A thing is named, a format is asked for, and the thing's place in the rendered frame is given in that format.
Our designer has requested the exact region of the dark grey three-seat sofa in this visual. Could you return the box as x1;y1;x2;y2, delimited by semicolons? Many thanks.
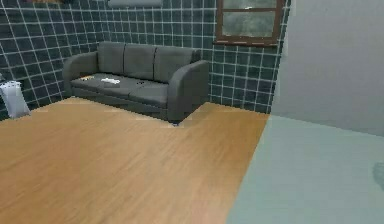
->
61;40;211;124

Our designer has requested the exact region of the brown framed window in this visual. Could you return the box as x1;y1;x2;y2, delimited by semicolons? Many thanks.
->
213;0;286;47

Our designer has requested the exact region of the pale grey bin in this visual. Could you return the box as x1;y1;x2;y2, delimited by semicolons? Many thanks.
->
0;80;31;119

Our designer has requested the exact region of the grey wall air conditioner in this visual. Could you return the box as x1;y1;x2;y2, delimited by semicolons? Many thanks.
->
107;0;164;9

